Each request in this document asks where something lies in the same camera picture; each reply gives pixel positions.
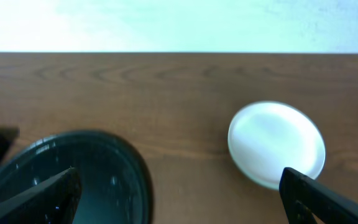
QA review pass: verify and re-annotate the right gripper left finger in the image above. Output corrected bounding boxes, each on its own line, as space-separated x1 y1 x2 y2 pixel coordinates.
0 168 81 224

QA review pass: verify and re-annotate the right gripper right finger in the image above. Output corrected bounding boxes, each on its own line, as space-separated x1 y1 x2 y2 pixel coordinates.
279 167 358 224

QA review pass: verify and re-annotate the white plate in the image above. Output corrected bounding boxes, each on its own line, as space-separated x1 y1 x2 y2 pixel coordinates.
227 101 326 190

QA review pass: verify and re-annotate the round black tray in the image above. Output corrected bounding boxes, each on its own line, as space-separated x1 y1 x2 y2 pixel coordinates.
0 131 153 224

